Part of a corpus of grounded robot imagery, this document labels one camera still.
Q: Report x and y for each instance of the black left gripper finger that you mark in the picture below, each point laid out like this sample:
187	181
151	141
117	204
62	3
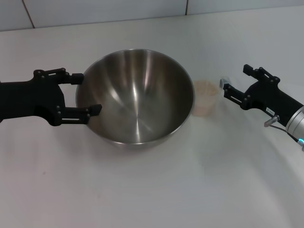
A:
77	78
95	109

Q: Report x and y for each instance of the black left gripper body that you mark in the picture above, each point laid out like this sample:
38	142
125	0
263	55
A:
28	99

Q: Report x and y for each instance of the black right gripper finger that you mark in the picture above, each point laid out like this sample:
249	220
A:
248	68
234	93

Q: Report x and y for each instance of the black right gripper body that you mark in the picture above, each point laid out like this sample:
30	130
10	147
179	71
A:
268	97

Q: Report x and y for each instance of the clear plastic measuring cup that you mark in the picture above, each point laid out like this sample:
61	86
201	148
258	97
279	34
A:
204	107

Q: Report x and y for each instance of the stainless steel mixing bowl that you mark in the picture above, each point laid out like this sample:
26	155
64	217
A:
142	95

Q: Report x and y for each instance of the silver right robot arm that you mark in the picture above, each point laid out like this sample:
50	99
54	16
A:
297	122

